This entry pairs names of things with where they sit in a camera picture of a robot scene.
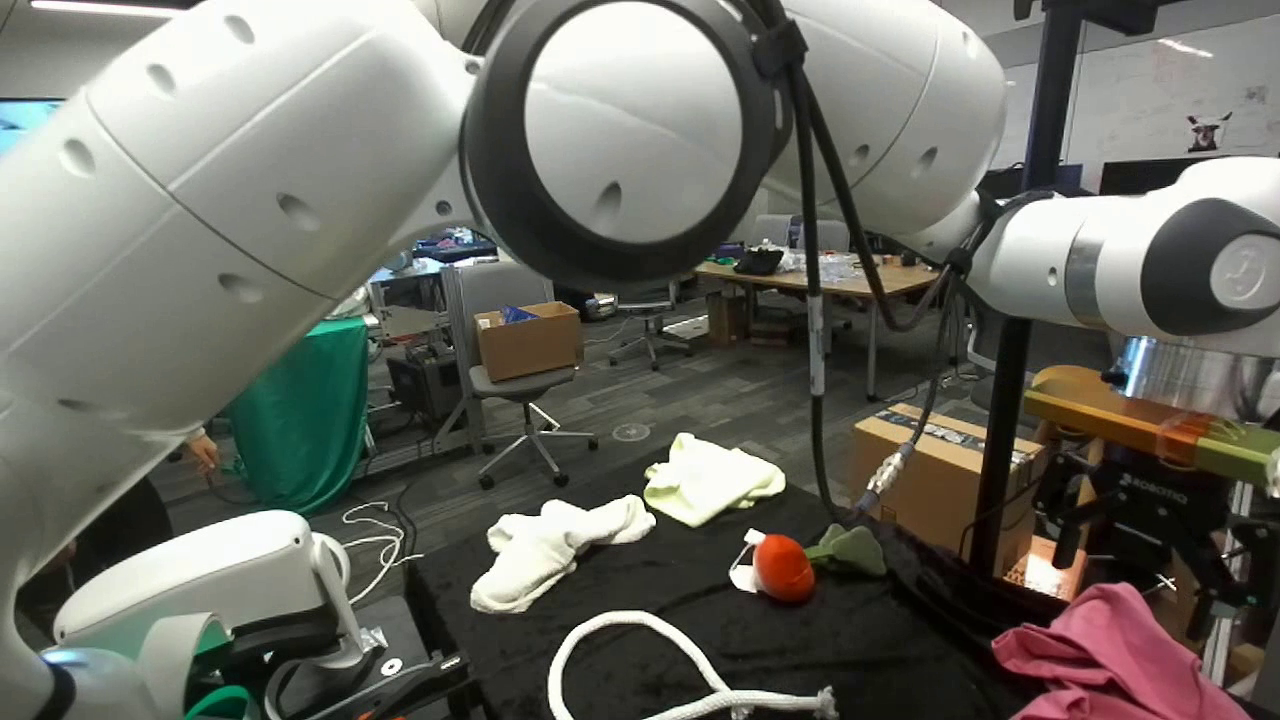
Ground pink cloth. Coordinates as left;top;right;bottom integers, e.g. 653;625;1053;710
992;578;1256;720

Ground cartoon wall sticker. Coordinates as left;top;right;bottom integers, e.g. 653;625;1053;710
1183;108;1236;155

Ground black base clamp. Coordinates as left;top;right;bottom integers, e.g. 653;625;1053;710
256;625;470;720

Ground black crate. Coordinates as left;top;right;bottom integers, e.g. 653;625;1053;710
385;337;466;423

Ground white towel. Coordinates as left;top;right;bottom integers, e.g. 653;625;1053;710
466;491;658;619

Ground red plush toy green leaf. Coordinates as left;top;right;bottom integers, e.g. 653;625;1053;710
729;520;891;613

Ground white metal frame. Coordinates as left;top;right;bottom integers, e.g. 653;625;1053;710
1194;571;1271;692

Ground black tablecloth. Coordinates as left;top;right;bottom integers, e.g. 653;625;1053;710
401;450;1280;720

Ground tall metal stand pole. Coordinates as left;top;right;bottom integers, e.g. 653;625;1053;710
884;0;1165;644

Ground white rope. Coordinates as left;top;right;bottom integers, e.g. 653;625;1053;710
542;609;844;720

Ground small open cardboard box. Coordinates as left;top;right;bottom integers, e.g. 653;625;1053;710
470;294;588;388

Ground white floor cable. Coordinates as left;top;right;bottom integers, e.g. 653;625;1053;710
326;494;418;609

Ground ceiling light strip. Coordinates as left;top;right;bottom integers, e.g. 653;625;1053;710
28;0;184;21

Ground green draped cloth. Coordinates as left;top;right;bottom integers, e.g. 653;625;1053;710
220;311;376;520

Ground light wooden desk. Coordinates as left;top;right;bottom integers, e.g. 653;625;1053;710
693;248;944;402

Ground cardboard box black tape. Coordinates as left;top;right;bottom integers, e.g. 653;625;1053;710
852;399;1053;571

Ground light green towel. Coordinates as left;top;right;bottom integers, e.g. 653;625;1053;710
638;429;791;533

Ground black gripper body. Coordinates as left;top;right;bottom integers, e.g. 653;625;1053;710
1099;450;1247;555

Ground green plastic piece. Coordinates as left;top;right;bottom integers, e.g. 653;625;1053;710
179;619;260;720

